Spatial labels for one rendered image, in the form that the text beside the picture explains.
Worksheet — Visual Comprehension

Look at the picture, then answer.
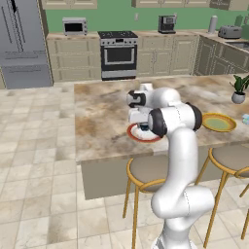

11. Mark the grey steel fridge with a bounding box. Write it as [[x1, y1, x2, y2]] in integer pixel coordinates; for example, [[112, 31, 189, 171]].
[[0, 0, 54, 90]]

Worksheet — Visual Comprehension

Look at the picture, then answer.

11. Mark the beige cupboard run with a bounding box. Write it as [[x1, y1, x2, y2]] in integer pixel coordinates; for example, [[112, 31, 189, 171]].
[[40, 0, 98, 11], [136, 33, 199, 78], [130, 0, 249, 12], [46, 34, 102, 83]]

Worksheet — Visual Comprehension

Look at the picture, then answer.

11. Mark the beige upper cupboard run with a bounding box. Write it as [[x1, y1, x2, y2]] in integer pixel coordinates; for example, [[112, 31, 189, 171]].
[[130, 0, 249, 12], [40, 0, 98, 11]]

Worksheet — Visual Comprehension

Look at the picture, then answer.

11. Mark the green plant in white pot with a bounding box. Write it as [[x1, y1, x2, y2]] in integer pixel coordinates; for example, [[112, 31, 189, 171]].
[[229, 74, 249, 105]]

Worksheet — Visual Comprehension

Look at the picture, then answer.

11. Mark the wooden stool with grey seat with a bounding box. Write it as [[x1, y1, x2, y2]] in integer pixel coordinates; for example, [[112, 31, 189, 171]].
[[122, 154, 170, 249], [238, 168, 249, 241], [194, 144, 249, 249]]

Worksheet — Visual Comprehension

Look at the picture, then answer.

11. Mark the silver toaster oven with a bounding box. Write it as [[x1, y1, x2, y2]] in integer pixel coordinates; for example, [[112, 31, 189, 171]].
[[61, 17, 89, 37]]

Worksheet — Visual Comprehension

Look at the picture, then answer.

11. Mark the beige lower cupboard run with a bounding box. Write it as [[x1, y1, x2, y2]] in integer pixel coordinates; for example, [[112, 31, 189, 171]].
[[136, 33, 199, 78], [46, 34, 102, 83]]

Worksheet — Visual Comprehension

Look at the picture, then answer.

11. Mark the grey-beige lower cupboard run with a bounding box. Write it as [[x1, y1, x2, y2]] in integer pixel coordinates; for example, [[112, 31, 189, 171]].
[[193, 34, 249, 77]]

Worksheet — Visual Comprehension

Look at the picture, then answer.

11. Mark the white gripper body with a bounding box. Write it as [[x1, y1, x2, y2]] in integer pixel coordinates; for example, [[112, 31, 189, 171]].
[[127, 108, 151, 125]]

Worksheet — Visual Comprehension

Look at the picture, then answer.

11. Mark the steel sink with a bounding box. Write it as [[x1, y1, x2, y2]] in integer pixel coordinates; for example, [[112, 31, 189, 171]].
[[226, 40, 249, 51]]

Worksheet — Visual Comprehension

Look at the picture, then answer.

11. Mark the black coffee machine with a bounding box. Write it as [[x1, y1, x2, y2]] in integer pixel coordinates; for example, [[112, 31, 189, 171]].
[[158, 14, 177, 35]]

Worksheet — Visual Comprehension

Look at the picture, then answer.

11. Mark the silver toaster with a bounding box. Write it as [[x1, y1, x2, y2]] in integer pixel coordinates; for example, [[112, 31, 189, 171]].
[[217, 24, 243, 40]]

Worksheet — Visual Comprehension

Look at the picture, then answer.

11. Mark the black and silver stove oven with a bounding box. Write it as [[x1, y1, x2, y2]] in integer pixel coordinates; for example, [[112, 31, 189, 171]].
[[97, 30, 139, 82]]

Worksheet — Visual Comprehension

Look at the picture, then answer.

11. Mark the yellow rimmed green plate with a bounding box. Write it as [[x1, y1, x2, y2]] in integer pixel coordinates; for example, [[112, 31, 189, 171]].
[[200, 112, 238, 133]]

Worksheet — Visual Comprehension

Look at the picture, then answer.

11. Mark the red rimmed white plate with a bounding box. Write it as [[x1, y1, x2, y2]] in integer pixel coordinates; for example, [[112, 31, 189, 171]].
[[126, 122, 163, 144]]

